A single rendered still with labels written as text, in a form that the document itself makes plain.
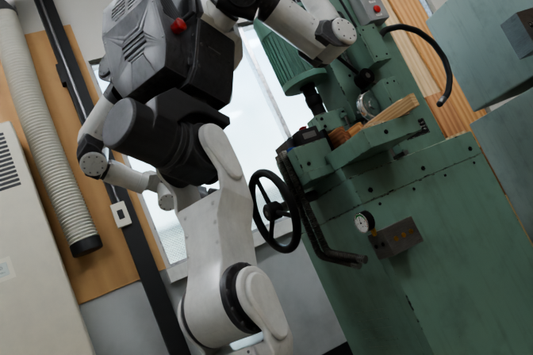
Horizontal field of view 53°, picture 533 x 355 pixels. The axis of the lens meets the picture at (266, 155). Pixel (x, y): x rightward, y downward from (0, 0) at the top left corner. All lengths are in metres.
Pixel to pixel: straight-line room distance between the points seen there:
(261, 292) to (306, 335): 2.08
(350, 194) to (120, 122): 0.83
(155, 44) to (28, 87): 1.89
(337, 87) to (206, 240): 1.03
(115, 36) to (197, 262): 0.59
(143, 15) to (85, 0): 2.24
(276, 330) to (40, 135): 2.12
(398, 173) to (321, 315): 1.57
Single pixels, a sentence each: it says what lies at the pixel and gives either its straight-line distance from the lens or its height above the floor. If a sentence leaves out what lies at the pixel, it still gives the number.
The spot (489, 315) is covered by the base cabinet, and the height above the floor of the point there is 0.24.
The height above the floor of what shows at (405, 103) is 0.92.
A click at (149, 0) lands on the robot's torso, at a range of 1.31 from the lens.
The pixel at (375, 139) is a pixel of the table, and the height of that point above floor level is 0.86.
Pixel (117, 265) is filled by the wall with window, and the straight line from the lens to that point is 2.97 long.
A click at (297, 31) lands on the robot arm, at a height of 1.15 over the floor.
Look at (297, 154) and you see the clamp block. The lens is 1.69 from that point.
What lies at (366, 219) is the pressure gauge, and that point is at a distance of 1.56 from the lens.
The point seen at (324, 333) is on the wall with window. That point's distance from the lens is 3.19.
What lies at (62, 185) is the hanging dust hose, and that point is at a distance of 2.88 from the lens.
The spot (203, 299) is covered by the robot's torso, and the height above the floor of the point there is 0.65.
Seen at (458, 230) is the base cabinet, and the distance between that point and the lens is 1.86.
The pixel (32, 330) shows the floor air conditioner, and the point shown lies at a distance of 2.69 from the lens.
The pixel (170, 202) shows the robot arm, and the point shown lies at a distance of 1.71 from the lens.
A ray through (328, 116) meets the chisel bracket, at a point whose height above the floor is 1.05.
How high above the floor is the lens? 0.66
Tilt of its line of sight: 11 degrees up
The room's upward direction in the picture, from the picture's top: 24 degrees counter-clockwise
